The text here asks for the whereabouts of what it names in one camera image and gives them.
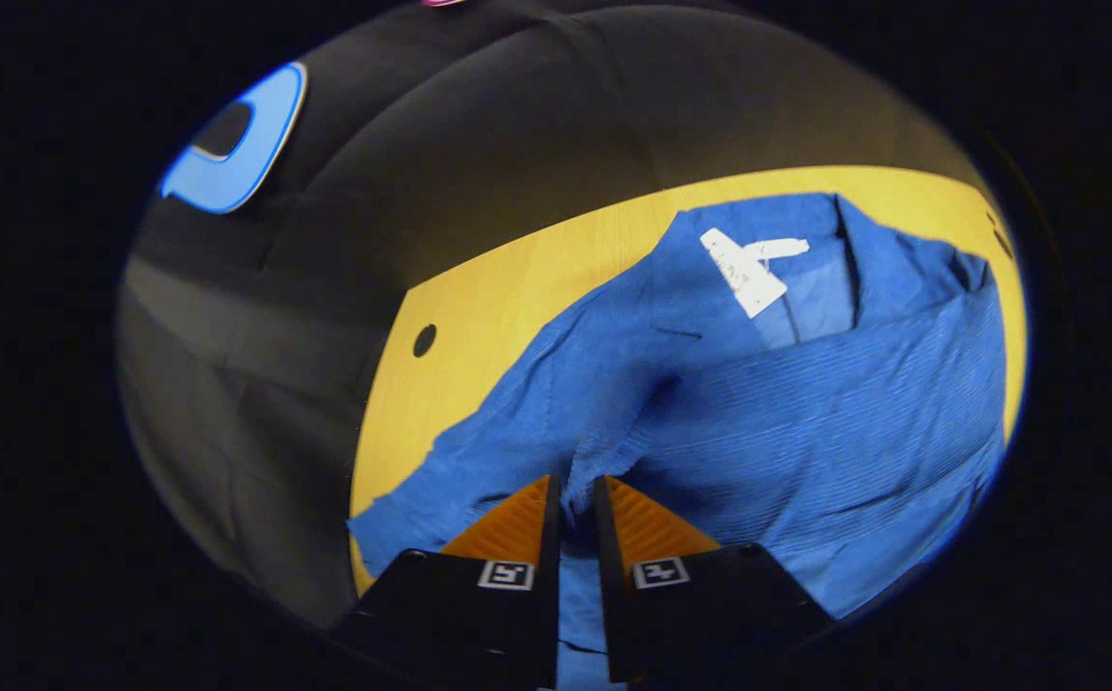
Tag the black backdrop cloth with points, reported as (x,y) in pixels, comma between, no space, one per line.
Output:
(517,125)

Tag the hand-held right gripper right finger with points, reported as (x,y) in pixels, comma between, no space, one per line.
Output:
(602,533)

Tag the blue shirt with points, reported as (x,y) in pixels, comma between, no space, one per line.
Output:
(805,413)

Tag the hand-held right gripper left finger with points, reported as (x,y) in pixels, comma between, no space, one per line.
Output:
(553,528)

